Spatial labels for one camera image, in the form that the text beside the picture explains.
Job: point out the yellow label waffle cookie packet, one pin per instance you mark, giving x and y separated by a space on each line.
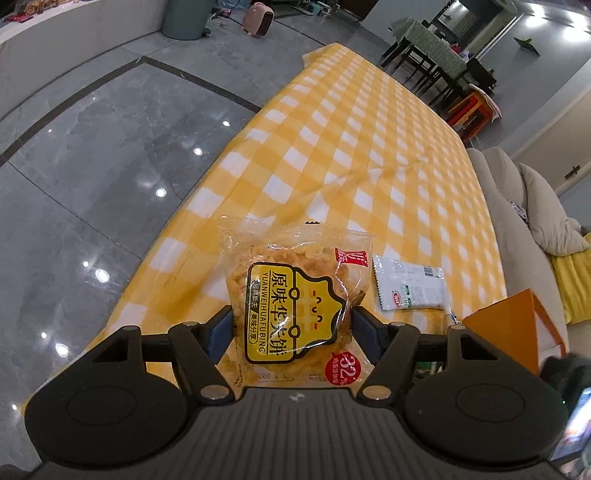
295 295

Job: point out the white curved counter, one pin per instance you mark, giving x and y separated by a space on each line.
69 21

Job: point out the grey beige cushion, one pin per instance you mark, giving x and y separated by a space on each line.
549 217

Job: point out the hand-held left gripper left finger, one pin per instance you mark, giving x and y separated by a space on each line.
220 334

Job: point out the orange cardboard box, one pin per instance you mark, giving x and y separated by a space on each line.
503 332

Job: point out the bright green snack packet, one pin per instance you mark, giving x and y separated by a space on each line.
429 368

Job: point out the beige sofa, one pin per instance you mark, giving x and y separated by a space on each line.
498 184

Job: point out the pink heater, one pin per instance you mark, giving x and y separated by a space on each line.
258 18

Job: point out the yellow blanket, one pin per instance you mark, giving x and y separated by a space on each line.
575 281

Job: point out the orange stool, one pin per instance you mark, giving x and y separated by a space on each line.
471 110

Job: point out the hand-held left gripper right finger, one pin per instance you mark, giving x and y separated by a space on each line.
367 332

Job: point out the dining table with green cloth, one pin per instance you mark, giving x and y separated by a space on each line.
429 39

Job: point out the small green ornament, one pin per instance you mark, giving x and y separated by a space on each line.
526 44

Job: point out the yellow checked tablecloth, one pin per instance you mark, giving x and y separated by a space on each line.
360 152

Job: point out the black dining chair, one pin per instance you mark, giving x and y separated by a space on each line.
482 76
398 50
427 74

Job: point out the grey green trash can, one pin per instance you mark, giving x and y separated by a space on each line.
184 18

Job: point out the white and green snack bag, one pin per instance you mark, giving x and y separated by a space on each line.
406 284

